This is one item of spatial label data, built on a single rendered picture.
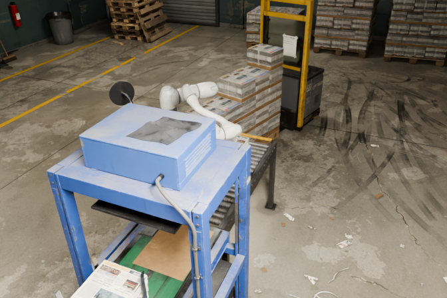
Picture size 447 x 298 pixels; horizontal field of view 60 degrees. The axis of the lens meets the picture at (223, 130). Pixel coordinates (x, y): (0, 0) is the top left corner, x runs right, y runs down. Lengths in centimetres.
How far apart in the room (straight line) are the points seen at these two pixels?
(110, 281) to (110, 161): 64
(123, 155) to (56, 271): 210
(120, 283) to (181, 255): 57
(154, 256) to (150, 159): 93
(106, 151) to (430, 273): 299
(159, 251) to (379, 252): 215
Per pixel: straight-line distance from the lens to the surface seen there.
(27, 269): 412
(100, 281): 231
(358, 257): 393
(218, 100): 468
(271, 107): 520
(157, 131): 205
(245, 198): 248
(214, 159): 221
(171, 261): 267
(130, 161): 205
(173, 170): 192
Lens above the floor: 274
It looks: 28 degrees down
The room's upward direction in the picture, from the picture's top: 1 degrees counter-clockwise
